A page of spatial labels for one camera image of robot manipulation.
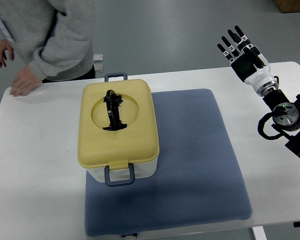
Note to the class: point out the person's left hand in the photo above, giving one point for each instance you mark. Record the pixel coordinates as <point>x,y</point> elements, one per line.
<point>24,82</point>

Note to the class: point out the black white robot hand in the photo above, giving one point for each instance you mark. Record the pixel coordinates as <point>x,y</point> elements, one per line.
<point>248,63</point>

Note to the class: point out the person's right hand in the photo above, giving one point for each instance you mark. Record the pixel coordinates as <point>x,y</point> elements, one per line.
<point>6,52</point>

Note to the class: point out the yellow box lid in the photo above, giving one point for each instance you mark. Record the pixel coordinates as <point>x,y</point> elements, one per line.
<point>117,124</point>

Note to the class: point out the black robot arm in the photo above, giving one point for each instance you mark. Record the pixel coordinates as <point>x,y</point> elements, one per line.
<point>286,119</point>

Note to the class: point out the brown cardboard box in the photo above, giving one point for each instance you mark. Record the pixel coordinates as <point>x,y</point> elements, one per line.
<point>288,6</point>

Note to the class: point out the white storage box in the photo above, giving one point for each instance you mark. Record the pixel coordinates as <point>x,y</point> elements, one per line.
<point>136,171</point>

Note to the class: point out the grey sweater person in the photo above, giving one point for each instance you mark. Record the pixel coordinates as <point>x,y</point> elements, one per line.
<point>53,37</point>

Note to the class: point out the upper metal floor plate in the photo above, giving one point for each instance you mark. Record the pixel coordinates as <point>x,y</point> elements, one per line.
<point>98,57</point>

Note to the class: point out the blue cushion mat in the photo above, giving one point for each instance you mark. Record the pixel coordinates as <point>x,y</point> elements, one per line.
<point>197,180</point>

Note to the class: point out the white table leg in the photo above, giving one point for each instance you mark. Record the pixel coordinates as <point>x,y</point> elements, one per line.
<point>259,233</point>

